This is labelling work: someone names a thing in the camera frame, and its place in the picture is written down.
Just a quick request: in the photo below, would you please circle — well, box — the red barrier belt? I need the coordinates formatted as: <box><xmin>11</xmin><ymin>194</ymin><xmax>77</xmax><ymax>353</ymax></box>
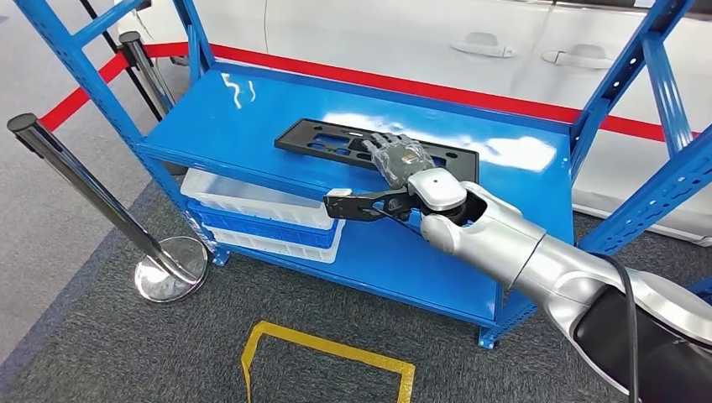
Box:
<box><xmin>39</xmin><ymin>52</ymin><xmax>130</xmax><ymax>133</ymax></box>
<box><xmin>143</xmin><ymin>42</ymin><xmax>702</xmax><ymax>143</ymax></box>

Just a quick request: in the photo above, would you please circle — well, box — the blue metal shelf rack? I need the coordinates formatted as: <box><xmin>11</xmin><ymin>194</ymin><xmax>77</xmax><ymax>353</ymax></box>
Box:
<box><xmin>13</xmin><ymin>0</ymin><xmax>712</xmax><ymax>352</ymax></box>
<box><xmin>688</xmin><ymin>276</ymin><xmax>712</xmax><ymax>306</ymax></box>

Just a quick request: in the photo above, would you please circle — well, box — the white plastic bin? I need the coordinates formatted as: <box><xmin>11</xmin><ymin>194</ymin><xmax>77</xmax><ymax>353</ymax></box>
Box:
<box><xmin>200</xmin><ymin>219</ymin><xmax>347</xmax><ymax>264</ymax></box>

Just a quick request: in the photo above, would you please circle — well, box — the black plastic panel part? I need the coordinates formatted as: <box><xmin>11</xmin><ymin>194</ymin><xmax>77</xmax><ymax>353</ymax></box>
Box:
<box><xmin>274</xmin><ymin>118</ymin><xmax>480</xmax><ymax>185</ymax></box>

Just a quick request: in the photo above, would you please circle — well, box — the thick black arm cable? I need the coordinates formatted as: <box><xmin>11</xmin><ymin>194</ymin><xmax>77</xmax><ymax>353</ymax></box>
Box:
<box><xmin>598</xmin><ymin>253</ymin><xmax>641</xmax><ymax>403</ymax></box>

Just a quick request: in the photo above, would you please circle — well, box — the clear plastic bin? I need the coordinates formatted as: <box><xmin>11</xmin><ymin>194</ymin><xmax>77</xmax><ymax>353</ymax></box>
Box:
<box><xmin>179</xmin><ymin>168</ymin><xmax>338</xmax><ymax>231</ymax></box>

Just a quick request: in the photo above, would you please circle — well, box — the thin black camera cable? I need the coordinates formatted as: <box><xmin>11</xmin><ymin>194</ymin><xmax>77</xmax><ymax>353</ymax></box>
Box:
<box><xmin>371</xmin><ymin>208</ymin><xmax>425</xmax><ymax>233</ymax></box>

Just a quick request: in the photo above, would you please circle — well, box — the white car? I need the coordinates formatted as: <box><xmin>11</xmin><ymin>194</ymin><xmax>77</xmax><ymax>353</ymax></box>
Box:
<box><xmin>113</xmin><ymin>0</ymin><xmax>712</xmax><ymax>249</ymax></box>

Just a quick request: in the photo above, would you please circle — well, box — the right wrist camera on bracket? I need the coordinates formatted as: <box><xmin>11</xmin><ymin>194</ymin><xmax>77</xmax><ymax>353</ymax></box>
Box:
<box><xmin>323</xmin><ymin>187</ymin><xmax>413</xmax><ymax>223</ymax></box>

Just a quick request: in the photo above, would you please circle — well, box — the yellow floor tape outline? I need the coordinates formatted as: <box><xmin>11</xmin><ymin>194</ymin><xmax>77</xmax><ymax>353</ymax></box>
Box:
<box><xmin>240</xmin><ymin>321</ymin><xmax>416</xmax><ymax>403</ymax></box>

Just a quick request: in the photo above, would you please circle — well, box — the chrome stanchion post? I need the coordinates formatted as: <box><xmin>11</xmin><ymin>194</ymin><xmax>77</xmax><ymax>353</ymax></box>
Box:
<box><xmin>118</xmin><ymin>31</ymin><xmax>178</xmax><ymax>118</ymax></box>
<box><xmin>6</xmin><ymin>113</ymin><xmax>212</xmax><ymax>304</ymax></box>

